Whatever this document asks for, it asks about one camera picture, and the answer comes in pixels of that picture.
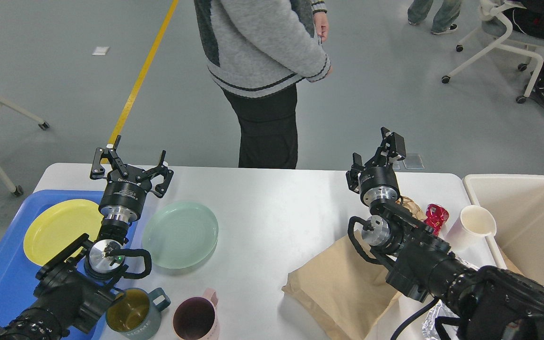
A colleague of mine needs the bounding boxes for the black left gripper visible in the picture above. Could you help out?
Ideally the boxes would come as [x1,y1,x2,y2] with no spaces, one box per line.
[90,135,174,221]

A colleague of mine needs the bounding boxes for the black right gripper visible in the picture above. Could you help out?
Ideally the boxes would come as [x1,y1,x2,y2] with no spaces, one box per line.
[346,127,407,206]

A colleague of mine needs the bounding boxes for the mint green plate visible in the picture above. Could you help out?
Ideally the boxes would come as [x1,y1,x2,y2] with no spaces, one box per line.
[142,202,219,270]

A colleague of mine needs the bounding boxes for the teal HOME mug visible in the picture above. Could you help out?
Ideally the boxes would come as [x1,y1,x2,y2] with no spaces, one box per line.
[105,288,171,340]

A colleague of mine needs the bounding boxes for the pink HOME mug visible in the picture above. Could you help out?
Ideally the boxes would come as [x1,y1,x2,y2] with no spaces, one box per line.
[172,288,221,340]

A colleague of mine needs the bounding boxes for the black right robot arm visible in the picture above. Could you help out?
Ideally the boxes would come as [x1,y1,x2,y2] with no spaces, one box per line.
[346,127,544,340]

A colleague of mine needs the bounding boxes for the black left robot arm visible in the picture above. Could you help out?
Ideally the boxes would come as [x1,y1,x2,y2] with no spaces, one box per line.
[0,136,174,340]

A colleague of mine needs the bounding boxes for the floor outlet plate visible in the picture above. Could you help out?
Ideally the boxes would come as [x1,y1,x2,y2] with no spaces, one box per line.
[392,153,426,170]

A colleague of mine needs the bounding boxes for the crumpled brown paper ball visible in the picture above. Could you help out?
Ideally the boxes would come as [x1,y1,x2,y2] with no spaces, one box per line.
[396,196,427,221]

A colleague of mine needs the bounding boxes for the red crumpled wrapper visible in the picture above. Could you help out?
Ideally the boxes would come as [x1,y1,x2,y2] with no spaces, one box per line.
[425,203,450,236]

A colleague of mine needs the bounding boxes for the yellow plate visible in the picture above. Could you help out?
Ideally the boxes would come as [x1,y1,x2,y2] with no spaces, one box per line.
[23,199,103,266]

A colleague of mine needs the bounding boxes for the white paper cup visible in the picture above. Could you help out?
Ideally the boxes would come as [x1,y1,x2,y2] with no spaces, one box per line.
[444,205,497,252]

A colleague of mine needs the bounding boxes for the brown paper bag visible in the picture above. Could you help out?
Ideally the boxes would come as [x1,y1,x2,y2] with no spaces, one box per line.
[282,236,401,340]

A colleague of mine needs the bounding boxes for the person in jeans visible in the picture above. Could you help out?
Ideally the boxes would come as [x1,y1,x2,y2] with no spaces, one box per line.
[407,0,462,35]

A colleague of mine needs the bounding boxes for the person in grey sweater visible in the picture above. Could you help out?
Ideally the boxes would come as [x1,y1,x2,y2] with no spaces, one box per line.
[194,0,332,169]

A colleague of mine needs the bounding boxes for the blue plastic tray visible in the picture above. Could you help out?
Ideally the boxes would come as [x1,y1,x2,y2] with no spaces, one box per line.
[0,190,139,340]

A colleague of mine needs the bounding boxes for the beige plastic bin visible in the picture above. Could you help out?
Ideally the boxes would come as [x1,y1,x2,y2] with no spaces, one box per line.
[463,174,544,285]

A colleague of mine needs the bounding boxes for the crumpled aluminium foil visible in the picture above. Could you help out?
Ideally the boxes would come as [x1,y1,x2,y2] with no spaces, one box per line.
[422,300,458,340]

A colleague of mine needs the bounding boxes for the white office chair right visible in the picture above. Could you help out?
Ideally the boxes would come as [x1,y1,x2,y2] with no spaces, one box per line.
[441,0,544,104]

